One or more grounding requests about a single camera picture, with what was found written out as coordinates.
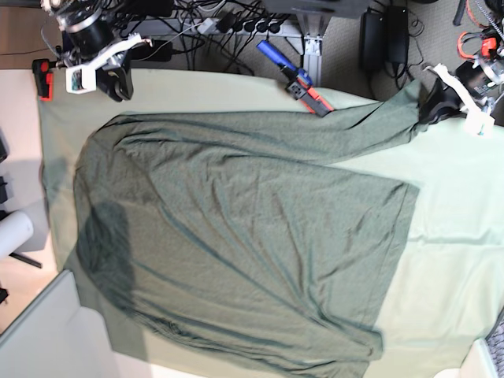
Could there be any white cylinder on stand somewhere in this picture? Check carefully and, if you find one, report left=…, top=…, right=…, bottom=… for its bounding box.
left=0, top=210, right=34, bottom=259

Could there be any aluminium frame post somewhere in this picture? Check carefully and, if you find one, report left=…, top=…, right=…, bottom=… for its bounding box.
left=296, top=13, right=330, bottom=87

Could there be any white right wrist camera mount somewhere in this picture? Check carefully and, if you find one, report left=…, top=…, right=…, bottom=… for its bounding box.
left=65, top=33, right=153, bottom=95

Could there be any green T-shirt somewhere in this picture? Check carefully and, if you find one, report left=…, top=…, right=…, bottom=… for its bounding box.
left=74, top=82, right=421, bottom=377

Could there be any black power adapter brick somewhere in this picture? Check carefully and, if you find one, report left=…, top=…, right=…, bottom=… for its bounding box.
left=359, top=12, right=386, bottom=72

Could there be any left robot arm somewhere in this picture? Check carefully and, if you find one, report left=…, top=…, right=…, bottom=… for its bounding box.
left=419, top=1, right=503, bottom=135

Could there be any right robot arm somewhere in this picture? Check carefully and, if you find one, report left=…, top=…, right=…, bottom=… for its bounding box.
left=40, top=1, right=145, bottom=102

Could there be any blue orange clamp at centre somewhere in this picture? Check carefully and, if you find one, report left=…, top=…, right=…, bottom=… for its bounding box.
left=257, top=40, right=334, bottom=117

